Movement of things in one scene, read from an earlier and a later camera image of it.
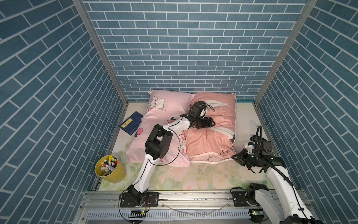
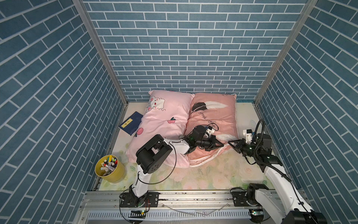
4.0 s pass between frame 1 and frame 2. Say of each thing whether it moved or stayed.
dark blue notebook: stayed
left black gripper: moved
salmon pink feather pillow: stayed
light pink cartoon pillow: stayed
